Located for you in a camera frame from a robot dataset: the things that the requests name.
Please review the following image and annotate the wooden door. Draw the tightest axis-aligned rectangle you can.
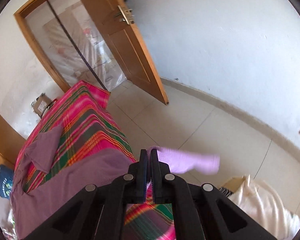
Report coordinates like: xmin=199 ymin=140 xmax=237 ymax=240
xmin=74 ymin=0 xmax=169 ymax=105

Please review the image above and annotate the pink plaid bed sheet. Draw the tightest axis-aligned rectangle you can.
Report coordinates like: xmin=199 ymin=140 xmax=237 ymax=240
xmin=14 ymin=80 xmax=177 ymax=240

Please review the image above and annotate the wooden door frame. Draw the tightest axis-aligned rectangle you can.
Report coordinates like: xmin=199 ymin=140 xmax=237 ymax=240
xmin=14 ymin=0 xmax=77 ymax=93

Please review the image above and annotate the open cardboard box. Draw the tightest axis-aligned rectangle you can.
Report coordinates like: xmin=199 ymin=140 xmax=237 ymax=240
xmin=219 ymin=177 xmax=246 ymax=197

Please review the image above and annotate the floral quilt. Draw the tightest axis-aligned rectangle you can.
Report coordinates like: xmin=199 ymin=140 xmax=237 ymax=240
xmin=4 ymin=205 xmax=22 ymax=240

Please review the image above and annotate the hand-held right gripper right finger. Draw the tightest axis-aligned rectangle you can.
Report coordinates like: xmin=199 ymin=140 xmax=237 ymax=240
xmin=150 ymin=149 xmax=278 ymax=240

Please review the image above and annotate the purple sweater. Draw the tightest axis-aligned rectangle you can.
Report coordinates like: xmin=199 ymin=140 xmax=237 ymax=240
xmin=10 ymin=126 xmax=220 ymax=240

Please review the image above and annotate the cream cloth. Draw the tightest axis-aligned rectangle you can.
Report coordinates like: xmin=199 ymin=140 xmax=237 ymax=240
xmin=227 ymin=174 xmax=300 ymax=240

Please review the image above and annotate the wooden wardrobe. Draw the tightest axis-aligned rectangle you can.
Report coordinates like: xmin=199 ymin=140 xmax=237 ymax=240
xmin=0 ymin=102 xmax=27 ymax=184

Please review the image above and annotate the metal door handle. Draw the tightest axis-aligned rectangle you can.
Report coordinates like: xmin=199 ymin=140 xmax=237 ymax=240
xmin=117 ymin=5 xmax=135 ymax=25

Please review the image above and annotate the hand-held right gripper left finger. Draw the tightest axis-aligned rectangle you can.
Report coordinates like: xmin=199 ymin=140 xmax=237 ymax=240
xmin=24 ymin=149 xmax=148 ymax=240

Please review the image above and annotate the clear plastic door curtain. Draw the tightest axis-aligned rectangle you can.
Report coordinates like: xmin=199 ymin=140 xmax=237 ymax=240
xmin=25 ymin=0 xmax=127 ymax=92

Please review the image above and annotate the blue tote bag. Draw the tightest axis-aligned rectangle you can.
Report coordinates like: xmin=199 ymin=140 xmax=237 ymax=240
xmin=0 ymin=164 xmax=15 ymax=200

